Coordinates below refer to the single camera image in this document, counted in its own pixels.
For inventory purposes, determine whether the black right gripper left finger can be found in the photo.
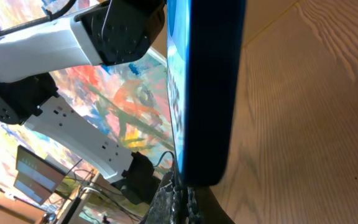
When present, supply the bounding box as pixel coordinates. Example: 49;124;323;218
143;170;181;224

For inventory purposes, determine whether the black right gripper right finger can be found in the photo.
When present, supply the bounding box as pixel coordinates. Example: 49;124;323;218
187;187;234;224

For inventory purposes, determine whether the blue Galaxy smartphone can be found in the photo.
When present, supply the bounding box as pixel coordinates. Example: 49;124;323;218
167;0;246;187

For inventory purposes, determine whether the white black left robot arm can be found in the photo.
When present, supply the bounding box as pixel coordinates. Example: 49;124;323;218
0;1;165;204

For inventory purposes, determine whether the colourful painted backdrop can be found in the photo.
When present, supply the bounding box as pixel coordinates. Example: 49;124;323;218
0;0;177;224

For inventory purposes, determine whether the dark computer monitor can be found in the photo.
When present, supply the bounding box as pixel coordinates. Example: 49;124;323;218
14;145;66;205

